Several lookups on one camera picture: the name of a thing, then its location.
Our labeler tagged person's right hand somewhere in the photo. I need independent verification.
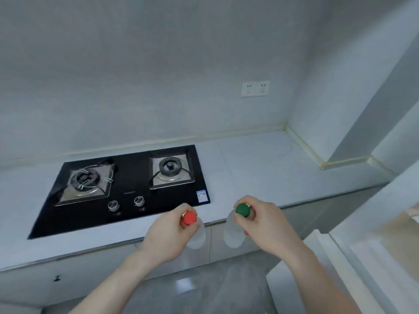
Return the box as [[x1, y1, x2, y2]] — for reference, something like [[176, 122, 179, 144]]
[[234, 195, 297, 259]]

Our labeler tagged person's left hand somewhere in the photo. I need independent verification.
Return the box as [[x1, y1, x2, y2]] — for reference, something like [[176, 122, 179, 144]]
[[141, 203, 200, 267]]

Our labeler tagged clear bottle with red cap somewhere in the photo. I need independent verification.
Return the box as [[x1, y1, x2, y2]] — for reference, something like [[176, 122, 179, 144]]
[[181, 211, 206, 250]]

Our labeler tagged clear bottle with green cap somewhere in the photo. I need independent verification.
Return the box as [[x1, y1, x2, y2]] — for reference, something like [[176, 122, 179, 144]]
[[223, 203, 251, 248]]

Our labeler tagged person's right forearm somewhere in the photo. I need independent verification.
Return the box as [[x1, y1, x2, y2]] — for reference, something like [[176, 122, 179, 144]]
[[276, 240, 361, 314]]

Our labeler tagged person's left forearm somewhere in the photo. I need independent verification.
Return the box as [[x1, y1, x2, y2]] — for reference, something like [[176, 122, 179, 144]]
[[67, 248, 161, 314]]

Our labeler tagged small steel gas burner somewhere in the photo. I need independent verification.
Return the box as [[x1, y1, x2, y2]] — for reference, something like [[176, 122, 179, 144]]
[[149, 151, 196, 190]]

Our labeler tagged black glass gas hob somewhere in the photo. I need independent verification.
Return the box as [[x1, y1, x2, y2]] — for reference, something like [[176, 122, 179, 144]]
[[27, 145, 211, 240]]

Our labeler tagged large steel gas burner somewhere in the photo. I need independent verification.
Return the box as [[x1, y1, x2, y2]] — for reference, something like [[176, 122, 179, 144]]
[[54, 159, 117, 207]]

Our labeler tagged grey kitchen base cabinet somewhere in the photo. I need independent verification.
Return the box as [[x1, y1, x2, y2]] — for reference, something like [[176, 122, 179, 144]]
[[0, 186, 391, 308]]

